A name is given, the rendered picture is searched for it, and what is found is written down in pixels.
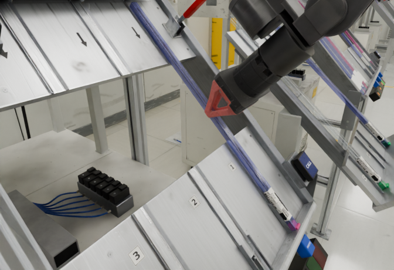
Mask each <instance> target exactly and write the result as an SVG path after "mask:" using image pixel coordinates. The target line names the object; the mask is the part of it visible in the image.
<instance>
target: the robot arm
mask: <svg viewBox="0 0 394 270"><path fill-rule="evenodd" d="M373 2H374V0H308V1H307V3H306V5H305V9H304V8H303V7H302V6H301V5H300V3H299V2H298V0H232V1H231V3H230V4H229V10H230V11H231V13H232V14H233V16H234V17H235V18H236V19H237V21H238V22H239V23H240V24H241V26H242V27H243V29H244V30H245V31H246V32H247V34H248V35H249V36H250V37H251V39H252V40H253V41H255V40H256V39H258V38H260V39H263V38H265V37H266V36H268V35H269V34H271V33H272V32H273V31H274V30H275V29H276V28H278V27H279V26H280V25H281V24H282V23H283V24H284V25H283V26H282V27H281V28H280V29H278V30H277V31H276V32H275V33H274V34H272V35H271V37H269V38H268V40H266V41H265V42H264V43H263V44H262V45H261V46H260V48H257V49H256V50H255V51H254V52H253V53H252V54H251V55H250V56H249V57H247V58H246V59H245V60H244V61H243V62H242V63H241V64H239V65H237V66H234V67H231V68H228V69H226V70H223V71H221V72H219V73H218V74H217V75H216V76H215V77H214V81H213V82H212V87H211V90H210V95H209V100H208V102H207V105H206V108H205V114H206V115H207V117H208V118H210V117H218V116H229V115H237V114H239V113H241V112H243V111H244V110H245V109H247V108H248V107H250V106H252V105H253V104H255V103H256V102H257V101H258V100H259V99H260V98H261V97H263V96H264V95H266V94H268V93H269V92H270V89H269V88H270V87H271V86H272V85H274V84H275V83H277V82H278V81H279V80H280V79H281V78H282V77H283V76H286V75H287V74H289V73H290V72H291V71H292V70H294V69H295V68H297V67H298V66H300V65H301V64H302V63H303V62H305V61H306V60H307V59H309V58H310V57H312V55H314V48H313V46H314V44H315V43H316V42H317V41H319V40H320V39H322V38H324V37H330V36H336V35H339V34H341V33H343V32H345V31H346V30H347V29H349V28H350V27H351V26H353V25H354V24H355V23H356V22H357V21H358V20H359V19H360V17H361V16H362V15H363V14H364V13H365V12H366V10H367V9H368V8H369V7H370V6H371V4H372V3H373ZM222 97H223V98H224V99H225V101H226V102H227V104H228V105H227V106H225V107H220V108H218V104H219V102H220V100H221V98H222ZM212 107H213V108H214V109H215V110H216V111H212Z"/></svg>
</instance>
